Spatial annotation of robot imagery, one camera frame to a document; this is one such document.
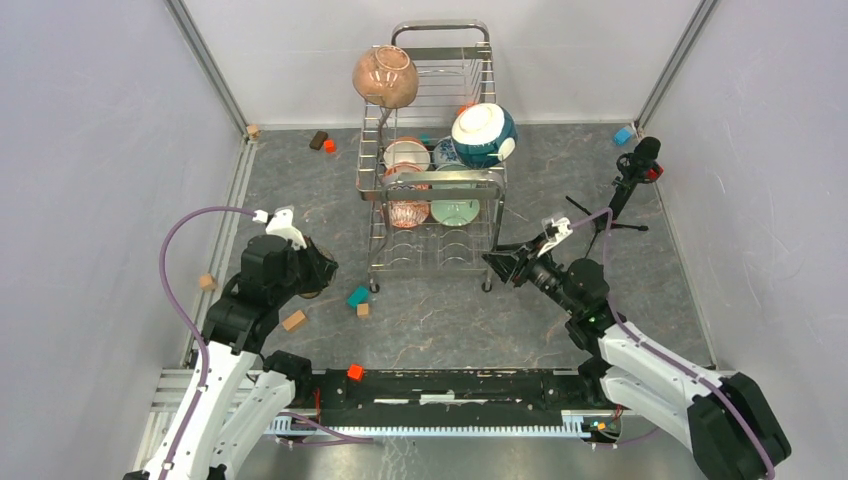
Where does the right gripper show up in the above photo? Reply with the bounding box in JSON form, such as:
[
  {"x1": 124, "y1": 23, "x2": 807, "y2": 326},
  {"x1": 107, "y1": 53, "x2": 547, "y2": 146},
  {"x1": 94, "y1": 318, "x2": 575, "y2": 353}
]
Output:
[{"x1": 481, "y1": 232, "x2": 579, "y2": 315}]

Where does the teal and white bowl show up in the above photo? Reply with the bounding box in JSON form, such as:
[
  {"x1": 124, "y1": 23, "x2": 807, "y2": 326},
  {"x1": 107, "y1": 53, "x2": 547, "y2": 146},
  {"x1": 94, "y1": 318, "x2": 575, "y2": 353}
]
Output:
[{"x1": 451, "y1": 103, "x2": 518, "y2": 169}]

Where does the pink speckled bowl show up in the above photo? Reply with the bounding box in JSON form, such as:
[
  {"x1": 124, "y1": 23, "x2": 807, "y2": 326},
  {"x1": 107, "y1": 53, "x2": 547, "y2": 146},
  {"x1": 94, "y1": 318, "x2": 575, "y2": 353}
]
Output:
[{"x1": 352, "y1": 45, "x2": 419, "y2": 109}]

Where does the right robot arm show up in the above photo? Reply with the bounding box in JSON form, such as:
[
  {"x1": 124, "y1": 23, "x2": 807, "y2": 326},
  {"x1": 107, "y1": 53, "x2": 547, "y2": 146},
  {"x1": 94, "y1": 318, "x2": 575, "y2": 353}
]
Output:
[{"x1": 482, "y1": 240, "x2": 791, "y2": 479}]

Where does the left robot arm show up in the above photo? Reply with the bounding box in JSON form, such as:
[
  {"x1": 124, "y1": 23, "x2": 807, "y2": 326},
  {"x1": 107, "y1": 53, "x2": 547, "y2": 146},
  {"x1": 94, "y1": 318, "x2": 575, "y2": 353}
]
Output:
[{"x1": 126, "y1": 234, "x2": 338, "y2": 479}]

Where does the metal dish rack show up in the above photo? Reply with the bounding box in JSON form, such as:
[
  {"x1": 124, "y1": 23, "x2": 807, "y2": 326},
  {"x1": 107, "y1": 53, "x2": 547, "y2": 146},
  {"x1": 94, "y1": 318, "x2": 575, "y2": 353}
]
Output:
[{"x1": 356, "y1": 19, "x2": 507, "y2": 293}]

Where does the tan wooden block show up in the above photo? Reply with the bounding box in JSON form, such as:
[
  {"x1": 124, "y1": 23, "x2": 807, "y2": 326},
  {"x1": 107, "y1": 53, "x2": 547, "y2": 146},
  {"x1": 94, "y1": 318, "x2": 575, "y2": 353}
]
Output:
[{"x1": 281, "y1": 310, "x2": 309, "y2": 332}]

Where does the teal block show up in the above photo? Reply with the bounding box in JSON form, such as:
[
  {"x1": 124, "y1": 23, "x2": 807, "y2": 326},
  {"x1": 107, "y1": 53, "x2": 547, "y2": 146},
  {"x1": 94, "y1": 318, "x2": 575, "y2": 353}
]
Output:
[{"x1": 346, "y1": 286, "x2": 370, "y2": 309}]

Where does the pale green bowl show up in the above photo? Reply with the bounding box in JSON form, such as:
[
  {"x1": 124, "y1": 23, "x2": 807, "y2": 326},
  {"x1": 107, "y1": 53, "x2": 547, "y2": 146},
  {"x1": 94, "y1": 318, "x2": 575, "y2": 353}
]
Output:
[{"x1": 430, "y1": 163, "x2": 481, "y2": 227}]

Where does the red patterned bowl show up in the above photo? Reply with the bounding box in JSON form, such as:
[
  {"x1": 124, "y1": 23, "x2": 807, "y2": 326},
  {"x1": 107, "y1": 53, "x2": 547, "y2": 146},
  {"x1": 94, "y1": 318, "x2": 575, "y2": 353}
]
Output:
[{"x1": 384, "y1": 162, "x2": 430, "y2": 229}]

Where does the light wooden cube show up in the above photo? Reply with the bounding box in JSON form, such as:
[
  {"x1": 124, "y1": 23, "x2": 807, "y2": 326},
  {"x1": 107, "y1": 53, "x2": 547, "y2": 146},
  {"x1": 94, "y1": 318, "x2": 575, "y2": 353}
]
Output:
[{"x1": 198, "y1": 273, "x2": 218, "y2": 292}]

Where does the red cube on base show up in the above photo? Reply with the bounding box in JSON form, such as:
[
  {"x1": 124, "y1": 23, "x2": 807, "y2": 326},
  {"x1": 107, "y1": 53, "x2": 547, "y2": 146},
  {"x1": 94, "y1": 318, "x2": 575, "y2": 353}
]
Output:
[{"x1": 347, "y1": 364, "x2": 365, "y2": 382}]

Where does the small red block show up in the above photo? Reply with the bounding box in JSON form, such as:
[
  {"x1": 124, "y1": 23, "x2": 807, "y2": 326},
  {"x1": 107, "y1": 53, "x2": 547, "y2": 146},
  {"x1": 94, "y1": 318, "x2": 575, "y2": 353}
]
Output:
[{"x1": 323, "y1": 139, "x2": 337, "y2": 154}]

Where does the blue floral bowl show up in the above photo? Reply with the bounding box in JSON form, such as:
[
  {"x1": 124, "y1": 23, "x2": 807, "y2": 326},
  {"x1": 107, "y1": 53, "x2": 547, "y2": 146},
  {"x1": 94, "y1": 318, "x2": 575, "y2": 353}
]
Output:
[{"x1": 431, "y1": 136, "x2": 461, "y2": 169}]

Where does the brown block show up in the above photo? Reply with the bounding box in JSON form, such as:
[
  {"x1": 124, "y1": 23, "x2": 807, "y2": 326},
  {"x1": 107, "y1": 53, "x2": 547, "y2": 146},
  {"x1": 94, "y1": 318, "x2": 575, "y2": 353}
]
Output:
[{"x1": 309, "y1": 130, "x2": 329, "y2": 151}]

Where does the white bowl orange rim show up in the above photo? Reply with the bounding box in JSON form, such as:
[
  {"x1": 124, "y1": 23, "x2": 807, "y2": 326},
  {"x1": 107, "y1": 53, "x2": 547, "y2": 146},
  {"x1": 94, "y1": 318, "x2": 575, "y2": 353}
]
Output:
[{"x1": 383, "y1": 137, "x2": 431, "y2": 171}]

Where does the black microphone on tripod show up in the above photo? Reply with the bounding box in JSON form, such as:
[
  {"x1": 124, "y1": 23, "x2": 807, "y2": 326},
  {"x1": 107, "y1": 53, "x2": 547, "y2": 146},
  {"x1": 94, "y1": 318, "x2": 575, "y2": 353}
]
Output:
[{"x1": 607, "y1": 136, "x2": 664, "y2": 232}]

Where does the orange toy piece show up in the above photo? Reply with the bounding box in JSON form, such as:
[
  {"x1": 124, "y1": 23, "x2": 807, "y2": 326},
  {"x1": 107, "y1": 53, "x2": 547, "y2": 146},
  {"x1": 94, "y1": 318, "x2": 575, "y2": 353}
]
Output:
[{"x1": 456, "y1": 102, "x2": 475, "y2": 116}]

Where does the blue block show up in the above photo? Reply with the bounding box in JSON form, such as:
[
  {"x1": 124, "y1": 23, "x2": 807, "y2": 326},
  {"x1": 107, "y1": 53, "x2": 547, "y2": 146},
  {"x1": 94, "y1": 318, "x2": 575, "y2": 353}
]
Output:
[{"x1": 613, "y1": 126, "x2": 635, "y2": 146}]

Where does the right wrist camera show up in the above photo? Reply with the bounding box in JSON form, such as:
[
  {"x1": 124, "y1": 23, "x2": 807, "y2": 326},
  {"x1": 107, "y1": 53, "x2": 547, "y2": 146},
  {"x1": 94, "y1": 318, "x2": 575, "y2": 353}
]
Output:
[{"x1": 537, "y1": 213, "x2": 574, "y2": 257}]

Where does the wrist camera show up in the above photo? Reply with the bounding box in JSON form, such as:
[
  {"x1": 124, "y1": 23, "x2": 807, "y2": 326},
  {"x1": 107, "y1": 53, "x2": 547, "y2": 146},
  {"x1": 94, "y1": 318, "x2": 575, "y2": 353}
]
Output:
[
  {"x1": 252, "y1": 206, "x2": 308, "y2": 250},
  {"x1": 537, "y1": 213, "x2": 574, "y2": 257}
]

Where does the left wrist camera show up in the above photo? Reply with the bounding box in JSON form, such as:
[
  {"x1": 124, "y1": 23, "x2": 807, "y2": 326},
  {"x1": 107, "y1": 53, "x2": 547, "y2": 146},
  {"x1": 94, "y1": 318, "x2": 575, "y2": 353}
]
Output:
[{"x1": 252, "y1": 206, "x2": 308, "y2": 250}]

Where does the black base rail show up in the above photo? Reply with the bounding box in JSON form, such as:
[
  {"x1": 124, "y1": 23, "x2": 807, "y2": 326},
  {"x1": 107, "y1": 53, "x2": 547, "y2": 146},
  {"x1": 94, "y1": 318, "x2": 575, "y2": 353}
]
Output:
[{"x1": 288, "y1": 369, "x2": 618, "y2": 428}]

